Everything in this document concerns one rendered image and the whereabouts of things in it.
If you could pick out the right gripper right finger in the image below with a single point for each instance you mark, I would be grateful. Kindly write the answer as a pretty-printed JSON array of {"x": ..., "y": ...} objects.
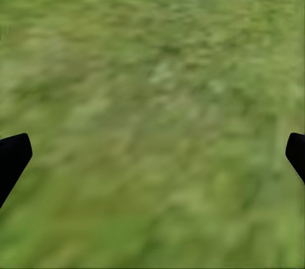
[{"x": 295, "y": 152}]

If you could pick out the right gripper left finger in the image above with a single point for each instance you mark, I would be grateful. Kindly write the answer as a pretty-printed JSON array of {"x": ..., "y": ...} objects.
[{"x": 15, "y": 154}]

